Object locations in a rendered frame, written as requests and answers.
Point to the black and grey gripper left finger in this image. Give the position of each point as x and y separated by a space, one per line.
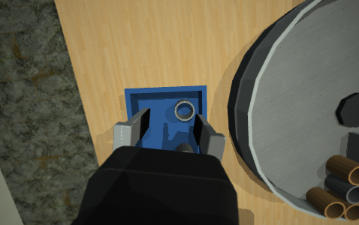
129 132

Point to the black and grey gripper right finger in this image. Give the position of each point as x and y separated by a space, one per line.
210 142

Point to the grey metal sleeve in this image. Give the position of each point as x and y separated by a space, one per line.
184 147
342 188
189 115

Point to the blue square tray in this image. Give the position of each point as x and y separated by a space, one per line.
165 130

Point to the grey round turntable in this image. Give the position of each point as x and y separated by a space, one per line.
293 106

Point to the bronze bushing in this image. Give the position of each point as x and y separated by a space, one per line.
344 168
325 202
351 209

